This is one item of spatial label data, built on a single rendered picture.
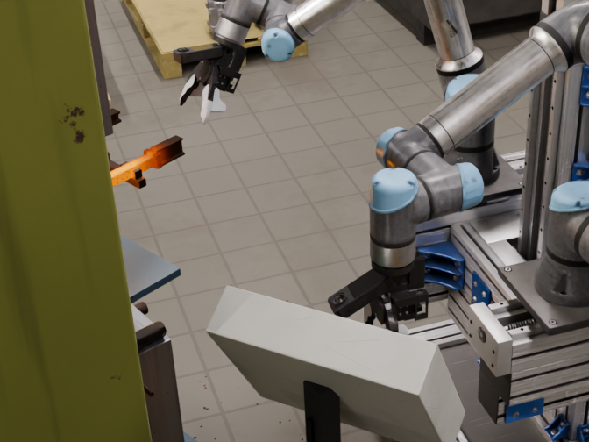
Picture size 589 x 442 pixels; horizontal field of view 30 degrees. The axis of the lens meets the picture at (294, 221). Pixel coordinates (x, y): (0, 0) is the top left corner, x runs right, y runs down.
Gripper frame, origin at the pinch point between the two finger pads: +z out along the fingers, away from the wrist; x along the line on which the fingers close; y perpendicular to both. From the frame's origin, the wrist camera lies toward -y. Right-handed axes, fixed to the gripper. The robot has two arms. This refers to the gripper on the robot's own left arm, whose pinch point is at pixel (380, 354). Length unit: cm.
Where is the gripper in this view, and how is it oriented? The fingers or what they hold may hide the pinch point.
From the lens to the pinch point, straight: 193.2
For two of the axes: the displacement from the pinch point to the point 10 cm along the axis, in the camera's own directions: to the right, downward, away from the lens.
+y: 9.5, -2.0, 2.3
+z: 0.4, 8.4, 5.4
